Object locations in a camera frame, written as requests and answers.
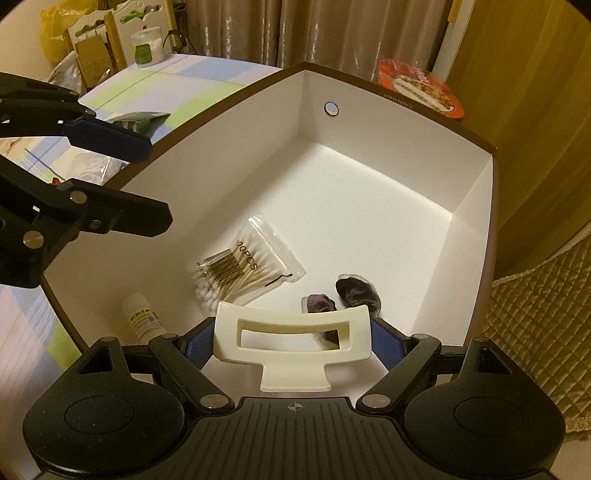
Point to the large white box brown outside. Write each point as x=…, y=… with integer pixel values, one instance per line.
x=351, y=194

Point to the white jar green label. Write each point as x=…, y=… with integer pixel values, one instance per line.
x=147, y=48

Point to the green packet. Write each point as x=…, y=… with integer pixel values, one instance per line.
x=138, y=121

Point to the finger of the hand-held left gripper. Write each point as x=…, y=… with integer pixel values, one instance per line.
x=111, y=134
x=134, y=212

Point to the white carved chair back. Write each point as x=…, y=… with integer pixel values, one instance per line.
x=138, y=14
x=85, y=23

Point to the striped cloth desktop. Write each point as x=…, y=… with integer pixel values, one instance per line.
x=203, y=78

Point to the wooden door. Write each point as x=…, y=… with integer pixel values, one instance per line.
x=531, y=115

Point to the red instant noodle tray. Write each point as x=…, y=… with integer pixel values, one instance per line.
x=422, y=90

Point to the beige quilted blanket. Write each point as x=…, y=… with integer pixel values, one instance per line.
x=545, y=332

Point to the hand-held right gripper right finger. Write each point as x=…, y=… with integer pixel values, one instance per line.
x=387, y=342

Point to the cotton swab bag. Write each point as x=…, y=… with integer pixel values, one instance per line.
x=251, y=261

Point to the cardboard box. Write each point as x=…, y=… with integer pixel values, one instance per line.
x=92, y=60

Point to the cream plastic hair clip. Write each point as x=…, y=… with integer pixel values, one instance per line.
x=295, y=344

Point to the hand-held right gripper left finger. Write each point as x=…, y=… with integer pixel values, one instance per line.
x=199, y=345

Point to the small white bottle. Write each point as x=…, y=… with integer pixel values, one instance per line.
x=142, y=318

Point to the beige curtain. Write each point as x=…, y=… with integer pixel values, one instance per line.
x=314, y=27

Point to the clear plastic bag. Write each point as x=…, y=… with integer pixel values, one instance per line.
x=94, y=167

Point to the white plastic bag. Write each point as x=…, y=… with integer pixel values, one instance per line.
x=67, y=71

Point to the dark wrapped snack packet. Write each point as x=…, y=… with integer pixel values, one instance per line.
x=317, y=304
x=355, y=290

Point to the yellow plastic bag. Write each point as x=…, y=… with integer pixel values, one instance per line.
x=54, y=32

